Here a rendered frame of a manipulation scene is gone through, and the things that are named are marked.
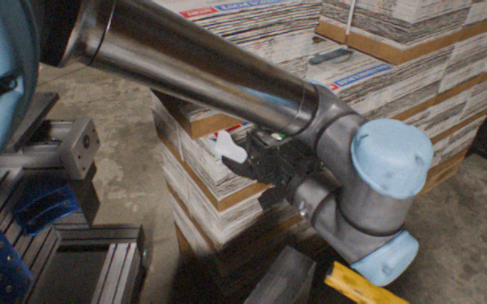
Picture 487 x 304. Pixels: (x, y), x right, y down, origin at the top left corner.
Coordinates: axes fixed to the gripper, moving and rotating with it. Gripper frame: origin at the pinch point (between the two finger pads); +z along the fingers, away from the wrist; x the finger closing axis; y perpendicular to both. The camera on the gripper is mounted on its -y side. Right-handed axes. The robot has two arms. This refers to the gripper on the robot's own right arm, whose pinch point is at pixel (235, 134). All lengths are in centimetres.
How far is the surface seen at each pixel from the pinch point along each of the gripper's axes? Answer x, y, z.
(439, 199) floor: -117, -85, -3
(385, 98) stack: -55, -12, 5
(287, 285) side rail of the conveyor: 9.1, -5.3, -27.0
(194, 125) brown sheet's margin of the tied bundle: 6.2, 1.7, 4.6
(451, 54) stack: -84, -5, 5
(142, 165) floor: -5, -85, 103
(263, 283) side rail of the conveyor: 11.7, -5.2, -24.9
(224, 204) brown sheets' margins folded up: 0.7, -22.7, 3.7
